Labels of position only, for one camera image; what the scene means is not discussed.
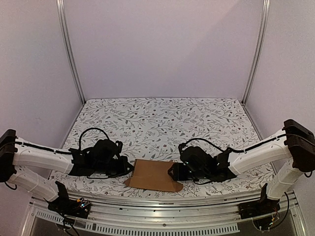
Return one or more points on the right aluminium corner post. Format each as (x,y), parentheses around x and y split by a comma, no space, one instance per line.
(258,50)

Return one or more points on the aluminium corner post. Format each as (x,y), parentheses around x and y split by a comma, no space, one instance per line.
(69,51)
(258,50)

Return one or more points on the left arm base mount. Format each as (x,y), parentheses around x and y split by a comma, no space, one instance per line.
(66,206)

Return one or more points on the floral patterned table mat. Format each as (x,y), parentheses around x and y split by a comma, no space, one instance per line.
(152,129)

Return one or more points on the left aluminium corner post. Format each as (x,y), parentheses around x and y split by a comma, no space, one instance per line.
(69,51)

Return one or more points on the aluminium front rail frame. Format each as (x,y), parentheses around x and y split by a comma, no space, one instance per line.
(200,216)

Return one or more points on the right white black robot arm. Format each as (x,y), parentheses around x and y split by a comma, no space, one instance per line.
(293,142)

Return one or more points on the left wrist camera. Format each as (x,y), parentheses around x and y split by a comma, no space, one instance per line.
(119,146)

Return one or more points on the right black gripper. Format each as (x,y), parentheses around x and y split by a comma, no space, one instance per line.
(177,172)

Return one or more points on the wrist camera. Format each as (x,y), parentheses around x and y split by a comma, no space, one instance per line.
(119,146)
(181,147)

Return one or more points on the brown cardboard paper box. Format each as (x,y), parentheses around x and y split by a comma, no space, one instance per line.
(153,175)

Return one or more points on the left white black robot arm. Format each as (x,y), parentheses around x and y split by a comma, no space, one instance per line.
(17,154)

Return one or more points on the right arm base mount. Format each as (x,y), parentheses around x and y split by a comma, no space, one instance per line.
(257,208)

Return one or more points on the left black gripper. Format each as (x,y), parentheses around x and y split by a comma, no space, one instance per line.
(124,163)

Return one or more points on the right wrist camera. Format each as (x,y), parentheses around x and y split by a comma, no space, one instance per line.
(181,147)

